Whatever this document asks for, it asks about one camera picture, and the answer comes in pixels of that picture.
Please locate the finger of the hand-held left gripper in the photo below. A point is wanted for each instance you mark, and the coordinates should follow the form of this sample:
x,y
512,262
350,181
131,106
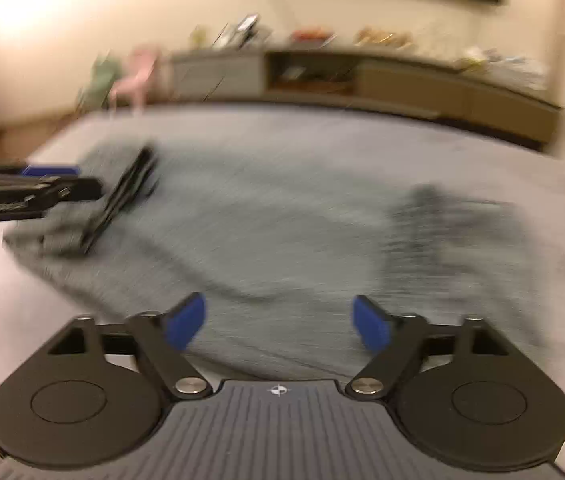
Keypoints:
x,y
47,170
117,195

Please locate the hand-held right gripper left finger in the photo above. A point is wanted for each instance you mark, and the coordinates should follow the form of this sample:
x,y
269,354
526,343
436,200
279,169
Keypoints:
x,y
187,321

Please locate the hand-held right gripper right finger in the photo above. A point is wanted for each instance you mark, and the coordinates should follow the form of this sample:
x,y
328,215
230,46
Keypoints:
x,y
372,324

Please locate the grey-green garment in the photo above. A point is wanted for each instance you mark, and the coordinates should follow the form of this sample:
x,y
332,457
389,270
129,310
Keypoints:
x,y
262,240

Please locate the green chair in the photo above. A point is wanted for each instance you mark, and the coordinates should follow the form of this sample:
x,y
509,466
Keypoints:
x,y
100,82

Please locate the pink chair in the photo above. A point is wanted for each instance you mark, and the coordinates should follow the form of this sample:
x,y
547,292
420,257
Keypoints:
x,y
135,77

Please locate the yellow-green cup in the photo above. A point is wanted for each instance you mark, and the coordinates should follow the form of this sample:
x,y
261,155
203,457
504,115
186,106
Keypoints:
x,y
198,37

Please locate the bed with grey sheet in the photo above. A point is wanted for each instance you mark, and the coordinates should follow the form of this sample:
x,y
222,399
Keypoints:
x,y
287,127

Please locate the black device with blue light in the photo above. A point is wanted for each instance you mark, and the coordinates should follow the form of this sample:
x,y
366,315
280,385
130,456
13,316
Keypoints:
x,y
240,32

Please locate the long low sideboard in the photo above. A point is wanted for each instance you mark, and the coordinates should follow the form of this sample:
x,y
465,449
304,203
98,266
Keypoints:
x,y
412,90

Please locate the red plate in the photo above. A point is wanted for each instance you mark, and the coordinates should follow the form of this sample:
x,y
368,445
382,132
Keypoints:
x,y
312,37

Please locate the tray of snacks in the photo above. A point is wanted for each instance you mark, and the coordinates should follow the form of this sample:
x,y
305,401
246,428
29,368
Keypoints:
x,y
382,37

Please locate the pile of white items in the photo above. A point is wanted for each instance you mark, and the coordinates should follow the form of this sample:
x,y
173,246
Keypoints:
x,y
502,65

